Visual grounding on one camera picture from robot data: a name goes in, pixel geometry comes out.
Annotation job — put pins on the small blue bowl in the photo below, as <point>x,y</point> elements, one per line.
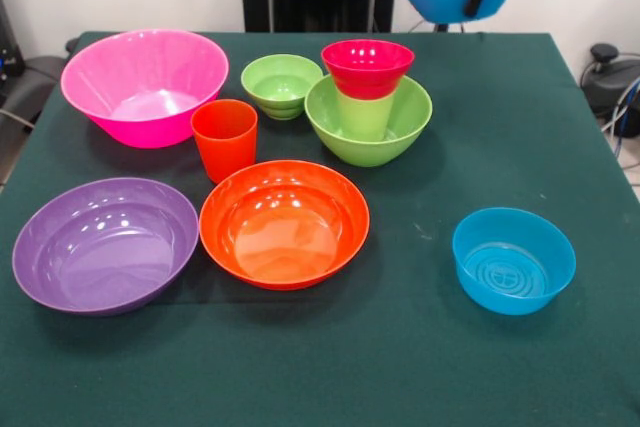
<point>515,272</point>

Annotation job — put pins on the small crimson bowl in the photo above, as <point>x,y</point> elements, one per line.
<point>365,82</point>

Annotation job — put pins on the black computer tower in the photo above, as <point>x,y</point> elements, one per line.
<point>10,47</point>

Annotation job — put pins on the medium green bowl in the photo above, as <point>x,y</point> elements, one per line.
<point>365,152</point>

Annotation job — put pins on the orange cup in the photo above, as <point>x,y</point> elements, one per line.
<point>225,147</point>

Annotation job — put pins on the dark green tablecloth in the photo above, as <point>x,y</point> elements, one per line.
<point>320,372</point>

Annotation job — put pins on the large pink bowl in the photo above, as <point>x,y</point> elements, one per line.
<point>145,97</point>

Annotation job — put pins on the small green bowl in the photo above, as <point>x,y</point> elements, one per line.
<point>280,82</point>

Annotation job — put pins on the light green cup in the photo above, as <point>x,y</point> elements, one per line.
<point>365,119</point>

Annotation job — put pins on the wide orange bowl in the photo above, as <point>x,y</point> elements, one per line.
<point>285,237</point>

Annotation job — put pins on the wide purple bowl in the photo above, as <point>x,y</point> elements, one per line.
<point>105,257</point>

